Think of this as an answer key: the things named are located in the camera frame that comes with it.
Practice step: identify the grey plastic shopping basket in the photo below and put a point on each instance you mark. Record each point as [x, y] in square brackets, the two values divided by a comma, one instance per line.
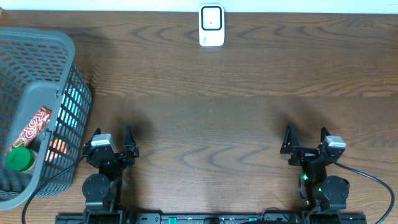
[36, 68]

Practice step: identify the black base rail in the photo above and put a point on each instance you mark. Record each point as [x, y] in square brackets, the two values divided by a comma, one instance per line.
[156, 218]

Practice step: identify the teal snack packet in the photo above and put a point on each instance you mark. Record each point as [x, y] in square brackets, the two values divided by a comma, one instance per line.
[72, 100]

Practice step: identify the green lid jar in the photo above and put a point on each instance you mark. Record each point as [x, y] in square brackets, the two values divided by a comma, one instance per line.
[21, 159]

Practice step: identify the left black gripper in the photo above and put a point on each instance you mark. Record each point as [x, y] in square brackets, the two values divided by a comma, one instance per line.
[130, 150]

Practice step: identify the white barcode scanner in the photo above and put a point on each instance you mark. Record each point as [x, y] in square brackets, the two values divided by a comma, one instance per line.
[211, 25]

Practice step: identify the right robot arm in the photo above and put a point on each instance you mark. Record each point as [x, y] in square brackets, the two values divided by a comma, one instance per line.
[324, 193]

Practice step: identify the red chocolate bar wrapper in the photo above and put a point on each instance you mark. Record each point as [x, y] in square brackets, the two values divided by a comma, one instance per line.
[33, 128]

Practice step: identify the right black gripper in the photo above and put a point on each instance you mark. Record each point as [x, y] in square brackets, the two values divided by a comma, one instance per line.
[305, 154]

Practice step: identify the orange snack sachet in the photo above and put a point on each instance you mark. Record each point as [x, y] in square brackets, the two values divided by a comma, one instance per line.
[57, 149]

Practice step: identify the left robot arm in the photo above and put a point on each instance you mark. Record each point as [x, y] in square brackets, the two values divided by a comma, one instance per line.
[103, 190]

